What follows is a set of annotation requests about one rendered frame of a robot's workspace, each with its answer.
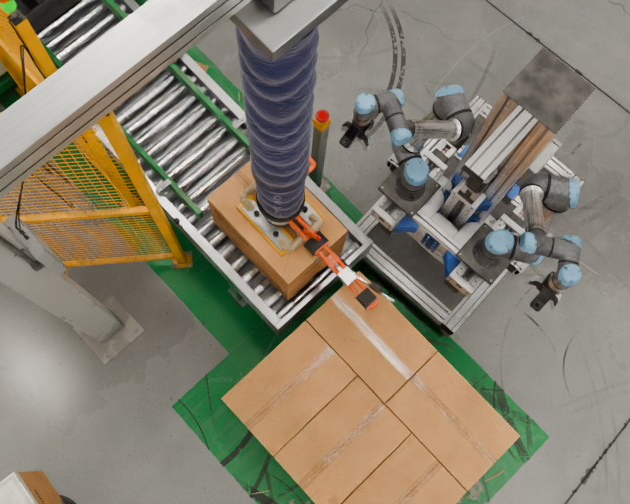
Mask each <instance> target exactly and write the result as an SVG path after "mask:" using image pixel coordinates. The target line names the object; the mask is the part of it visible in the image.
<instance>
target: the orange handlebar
mask: <svg viewBox="0 0 630 504"><path fill-rule="evenodd" d="M309 163H310V164H311V166H310V167H309V172H308V174H310V173H311V172H312V171H313V170H314V169H315V168H316V162H315V161H314V160H313V159H312V158H311V157H310V156H309ZM295 219H296V220H297V221H298V222H299V223H300V224H301V225H302V226H303V227H304V228H305V229H307V230H309V231H311V232H313V233H314V231H313V230H312V229H311V228H310V227H309V226H308V225H307V224H306V223H305V222H304V220H303V219H302V218H301V217H300V216H299V215H298V216H297V217H296V218H295ZM288 223H289V224H290V225H291V226H292V227H293V228H294V230H295V231H296V232H297V233H298V234H299V235H300V236H301V237H302V238H303V239H304V240H305V239H307V238H308V237H307V236H306V235H305V234H304V233H303V232H302V230H301V229H300V228H299V227H298V226H297V225H296V224H295V223H294V222H293V221H292V220H291V221H288ZM324 250H325V251H326V252H327V253H328V254H329V256H327V257H326V256H325V255H324V254H323V253H322V252H321V251H320V252H318V255H319V256H320V257H321V259H322V260H323V262H324V263H325V264H326V265H327V266H328V267H329V268H330V269H332V270H333V271H334V272H335V274H336V275H338V274H339V273H340V271H339V270H338V269H337V268H336V267H335V266H334V265H336V264H338V265H339V266H340V267H341V268H342V269H344V268H346V267H347V266H346V265H345V264H344V263H343V262H342V261H341V260H340V258H339V257H338V256H337V255H336V254H335V253H334V252H333V251H332V250H331V249H330V248H329V247H328V246H325V247H324ZM354 282H355V283H356V284H357V285H358V286H359V287H360V288H361V289H363V288H364V287H365V286H364V285H363V283H362V282H361V281H360V280H359V279H358V278H356V279H355V280H354ZM348 288H349V289H350V290H351V291H352V292H353V293H354V294H355V295H356V294H357V293H358V291H357V289H356V288H355V287H354V286H353V285H352V284H351V283H350V284H349V285H348Z"/></svg>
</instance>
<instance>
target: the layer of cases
mask: <svg viewBox="0 0 630 504"><path fill-rule="evenodd" d="M362 283H363V282H362ZM363 285H364V286H367V285H366V284H364V283H363ZM367 287H368V286H367ZM368 288H369V287H368ZM369 289H370V290H371V292H372V293H373V294H374V295H375V296H376V297H377V298H378V305H377V306H376V307H375V308H374V309H368V310H367V311H365V308H364V307H363V306H362V305H361V304H360V303H359V302H358V301H357V300H356V299H354V296H355V294H354V293H353V292H352V291H351V290H350V289H349V288H348V287H346V286H345V285H343V286H342V287H341V288H340V289H339V290H338V291H337V292H335V293H334V294H333V295H332V296H331V297H330V298H329V299H328V300H327V301H326V302H325V303H324V304H323V305H321V306H320V307H319V308H318V309H317V310H316V311H315V312H314V313H313V314H312V315H311V316H310V317H308V318H307V319H306V321H304V322H303V323H302V324H301V325H300V326H299V327H298V328H297V329H295V330H294V331H293V332H292V333H291V334H290V335H289V336H288V337H287V338H286V339H285V340H284V341H282V342H281V343H280V344H279V345H278V346H277V347H276V348H275V349H274V350H273V351H272V352H271V353H270V354H268V355H267V356H266V357H265V358H264V359H263V360H262V361H261V362H260V363H259V364H258V365H257V366H255V367H254V368H253V369H252V370H251V371H250V372H249V373H248V374H247V375H246V376H245V377H244V378H242V379H241V380H240V381H239V382H238V383H237V384H236V385H235V386H234V387H233V388H232V389H231V390H229V391H228V392H227V393H226V394H225V395H224V396H223V397H222V398H221V399H222V400H223V402H224V403H225V404H226V405H227V406H228V407H229V408H230V409H231V410H232V412H233V413H234V414H235V415H236V416H237V417H238V418H239V419H240V420H241V422H242V423H243V424H244V425H245V426H246V427H247V428H248V429H249V430H250V432H251V433H252V434H253V435H254V436H255V437H256V438H257V439H258V441H259V442H260V443H261V444H262V445H263V446H264V447H265V448H266V449H267V451H268V452H269V453H270V454H271V455H272V456H274V458H275V459H276V461H277V462H278V463H279V464H280V465H281V466H282V467H283V468H284V469H285V471H286V472H287V473H288V474H289V475H290V476H291V477H292V478H293V479H294V481H295V482H296V483H297V484H298V485H299V486H300V487H301V488H302V490H303V491H304V492H305V493H306V494H307V495H308V496H309V497H310V498H311V500H312V501H313V502H314V503H315V504H456V503H457V502H458V501H459V500H460V499H461V498H462V497H463V496H464V495H465V494H466V493H467V491H469V490H470V489H471V487H472V486H473V485H474V484H475V483H476V482H477V481H478V480H479V479H480V478H481V477H482V476H483V475H484V474H485V473H486V472H487V471H488V470H489V469H490V468H491V466H492V465H493V464H494V463H495V462H496V461H497V460H498V459H499V458H500V457H501V456H502V455H503V454H504V453H505V452H506V451H507V450H508V449H509V448H510V447H511V446H512V444H513V443H514V442H515V441H516V440H517V439H518V438H519V437H520V435H519V434H518V433H517V432H516V431H515V430H514V429H513V428H512V427H511V426H510V425H509V424H508V423H507V422H506V421H505V420H504V419H503V418H502V417H501V416H500V415H499V414H498V413H497V412H496V411H495V409H494V408H493V407H492V406H491V405H490V404H489V403H488V402H487V401H486V400H485V399H484V398H483V397H482V396H481V395H480V394H479V393H478V392H477V391H476V390H475V389H474V388H473V387H472V386H471V385H470V384H469V383H468V382H467V381H466V380H465V379H464V378H463V377H462V376H461V375H460V374H459V373H458V371H457V370H456V369H455V368H454V367H453V366H452V365H451V364H450V363H449V362H448V361H447V360H446V359H445V358H444V357H443V356H442V355H441V354H440V353H439V352H437V350H436V349H435V348H434V347H433V346H432V345H431V344H430V343H429V342H428V341H427V340H426V339H425V338H424V337H423V336H422V335H421V333H420V332H419V331H418V330H417V329H416V328H415V327H414V326H413V325H412V324H411V323H410V322H409V321H408V320H407V319H406V318H405V317H404V316H403V315H402V314H401V313H400V312H399V311H398V310H397V309H396V308H395V307H394V306H393V305H392V304H391V303H390V302H389V301H388V300H387V299H386V298H384V297H383V296H382V295H379V294H378V293H376V292H375V291H374V290H372V289H371V288H369ZM436 352H437V353H436ZM435 353H436V354H435ZM350 382H351V383H350ZM349 383H350V384H349ZM348 384H349V385H348ZM347 385H348V386H347ZM346 386H347V387H346ZM345 387H346V388H345ZM344 388H345V389H344ZM343 389H344V390H343ZM342 390H343V391H342ZM341 391H342V392H341ZM324 407H325V408H324ZM323 408H324V409H323ZM322 409H323V410H322ZM321 410H322V411H321ZM320 411H321V412H320ZM319 412H320V413H319ZM318 413H319V414H318ZM317 414H318V415H317ZM316 415H317V416H316ZM315 416H316V417H315ZM314 417H315V418H314ZM297 433H298V434H297ZM296 434H297V435H296ZM295 435H296V436H295ZM294 436H295V437H294ZM293 437H294V438H293ZM292 438H293V439H292ZM291 439H292V440H291ZM290 440H291V441H290ZM289 441H290V442H289ZM288 442H289V443H288ZM287 443H288V444H287ZM286 444H287V445H286Z"/></svg>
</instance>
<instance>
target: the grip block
mask: <svg viewBox="0 0 630 504"><path fill-rule="evenodd" d="M314 233H315V234H317V235H319V236H320V237H321V240H320V241H317V240H316V239H314V238H312V237H310V236H309V237H308V238H307V239H305V240H304V247H305V248H306V249H307V251H308V252H309V253H310V254H311V255H312V256H315V257H316V256H317V255H318V252H320V251H321V252H322V251H323V250H324V247H325V246H328V243H329V242H328V241H329V240H328V239H327V238H326V237H325V236H324V235H323V234H322V233H321V232H320V230H319V231H317V230H316V231H315V232H314Z"/></svg>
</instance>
